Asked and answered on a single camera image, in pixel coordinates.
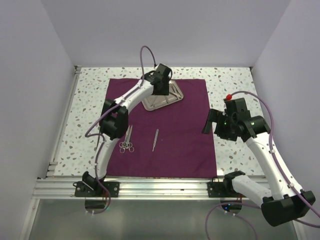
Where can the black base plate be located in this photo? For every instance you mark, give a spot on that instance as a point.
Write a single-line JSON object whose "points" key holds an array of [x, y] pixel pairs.
{"points": [[82, 190], [218, 190]]}

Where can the stainless steel instrument tray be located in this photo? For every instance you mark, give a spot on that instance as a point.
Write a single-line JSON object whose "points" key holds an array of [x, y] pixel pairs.
{"points": [[155, 102]]}

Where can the steel hemostat forceps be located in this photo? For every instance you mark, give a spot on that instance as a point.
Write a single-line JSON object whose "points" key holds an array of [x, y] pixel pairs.
{"points": [[130, 150]]}

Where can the steel scalpel handle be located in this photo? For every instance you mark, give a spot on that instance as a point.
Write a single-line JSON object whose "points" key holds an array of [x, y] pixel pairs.
{"points": [[155, 139]]}

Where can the steel tweezers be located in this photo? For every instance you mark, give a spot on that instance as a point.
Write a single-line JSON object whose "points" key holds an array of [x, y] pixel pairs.
{"points": [[173, 91]]}

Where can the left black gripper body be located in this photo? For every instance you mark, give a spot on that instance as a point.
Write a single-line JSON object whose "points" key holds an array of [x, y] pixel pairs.
{"points": [[164, 89]]}

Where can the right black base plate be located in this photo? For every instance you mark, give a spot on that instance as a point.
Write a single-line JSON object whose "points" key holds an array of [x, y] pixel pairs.
{"points": [[218, 190]]}

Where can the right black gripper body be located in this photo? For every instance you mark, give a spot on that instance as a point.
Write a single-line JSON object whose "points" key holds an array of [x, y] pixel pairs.
{"points": [[224, 127]]}

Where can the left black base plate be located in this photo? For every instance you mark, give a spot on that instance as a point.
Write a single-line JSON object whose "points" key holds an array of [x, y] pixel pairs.
{"points": [[82, 190]]}

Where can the aluminium mounting rail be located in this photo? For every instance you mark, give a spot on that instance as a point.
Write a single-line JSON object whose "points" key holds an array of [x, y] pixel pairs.
{"points": [[130, 188]]}

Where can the steel surgical scissors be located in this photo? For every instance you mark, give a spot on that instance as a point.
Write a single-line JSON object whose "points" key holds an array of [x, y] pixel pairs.
{"points": [[126, 144]]}

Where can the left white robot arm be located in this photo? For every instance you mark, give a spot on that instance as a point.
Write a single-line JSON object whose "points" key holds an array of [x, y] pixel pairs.
{"points": [[114, 122]]}

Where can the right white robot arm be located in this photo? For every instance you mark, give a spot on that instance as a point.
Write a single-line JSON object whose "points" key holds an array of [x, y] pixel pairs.
{"points": [[285, 200]]}

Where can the purple surgical cloth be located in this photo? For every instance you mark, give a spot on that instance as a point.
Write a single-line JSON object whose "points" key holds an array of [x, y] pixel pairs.
{"points": [[181, 151]]}

